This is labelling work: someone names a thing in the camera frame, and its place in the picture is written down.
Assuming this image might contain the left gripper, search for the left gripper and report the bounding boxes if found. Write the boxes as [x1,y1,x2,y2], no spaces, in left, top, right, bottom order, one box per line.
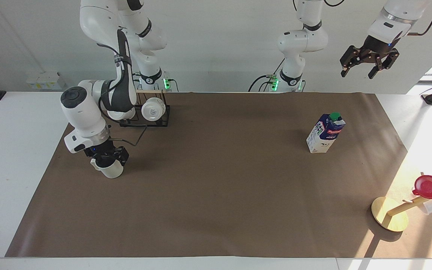
[340,35,400,80]

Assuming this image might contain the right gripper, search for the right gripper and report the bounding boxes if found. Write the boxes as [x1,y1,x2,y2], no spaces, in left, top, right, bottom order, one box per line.
[84,139,130,168]

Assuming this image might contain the blue white milk carton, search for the blue white milk carton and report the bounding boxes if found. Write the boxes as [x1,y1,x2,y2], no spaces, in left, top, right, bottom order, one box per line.
[306,112,347,154]

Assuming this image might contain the round wooden peg stand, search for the round wooden peg stand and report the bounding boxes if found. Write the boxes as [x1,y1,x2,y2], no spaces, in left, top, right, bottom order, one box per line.
[371,196,431,232]

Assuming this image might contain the black cable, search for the black cable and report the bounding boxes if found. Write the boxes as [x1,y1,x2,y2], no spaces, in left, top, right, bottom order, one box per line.
[248,58,286,93]
[98,96,149,147]
[407,0,432,37]

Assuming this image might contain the black wire cup rack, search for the black wire cup rack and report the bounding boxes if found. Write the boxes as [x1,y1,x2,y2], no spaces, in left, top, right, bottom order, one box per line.
[119,88,171,128]

